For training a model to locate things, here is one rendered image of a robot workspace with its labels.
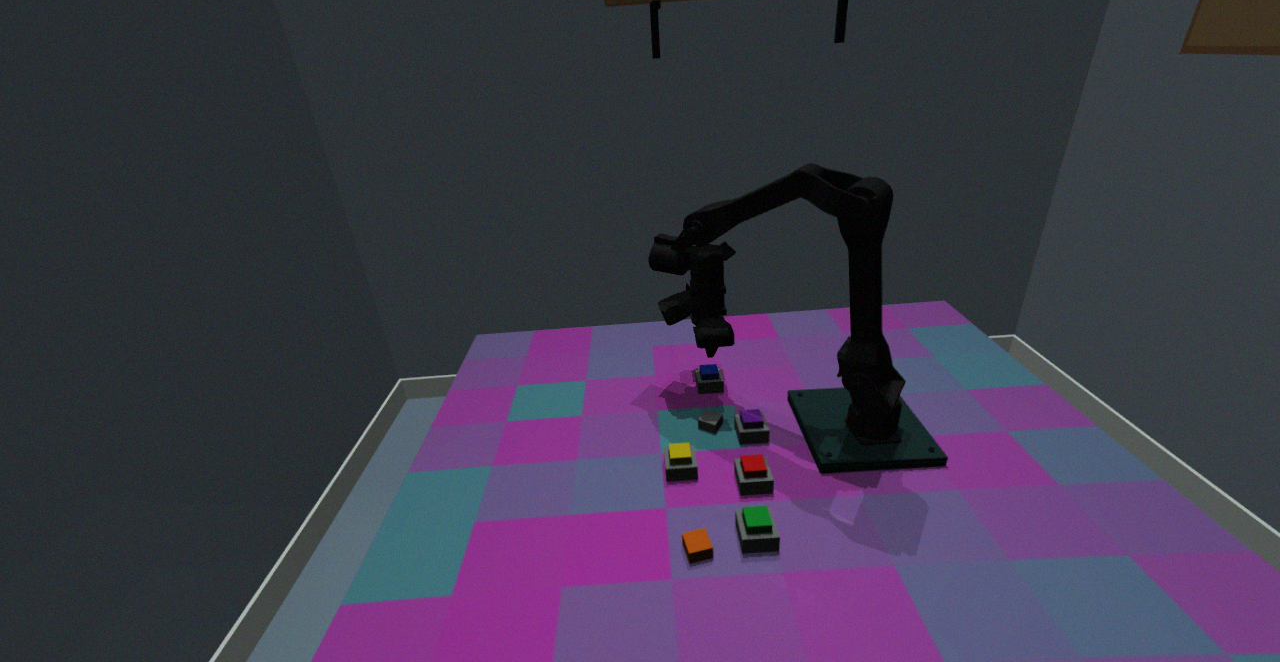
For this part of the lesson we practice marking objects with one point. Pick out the green button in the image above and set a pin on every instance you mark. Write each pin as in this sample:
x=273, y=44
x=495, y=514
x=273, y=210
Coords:
x=757, y=530

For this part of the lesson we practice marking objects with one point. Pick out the red button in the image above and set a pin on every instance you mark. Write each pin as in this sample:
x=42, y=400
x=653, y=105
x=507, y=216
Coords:
x=753, y=475

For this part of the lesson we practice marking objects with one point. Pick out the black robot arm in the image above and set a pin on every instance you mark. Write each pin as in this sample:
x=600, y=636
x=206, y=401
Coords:
x=862, y=207

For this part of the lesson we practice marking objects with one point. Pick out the orange-brown block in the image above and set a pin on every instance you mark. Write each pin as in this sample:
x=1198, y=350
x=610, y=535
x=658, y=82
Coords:
x=697, y=545

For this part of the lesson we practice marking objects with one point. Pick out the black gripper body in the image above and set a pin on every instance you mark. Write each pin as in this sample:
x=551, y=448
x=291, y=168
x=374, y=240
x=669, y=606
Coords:
x=713, y=330

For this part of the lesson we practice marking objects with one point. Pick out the blue button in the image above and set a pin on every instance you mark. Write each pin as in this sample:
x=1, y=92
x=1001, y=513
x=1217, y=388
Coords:
x=709, y=379

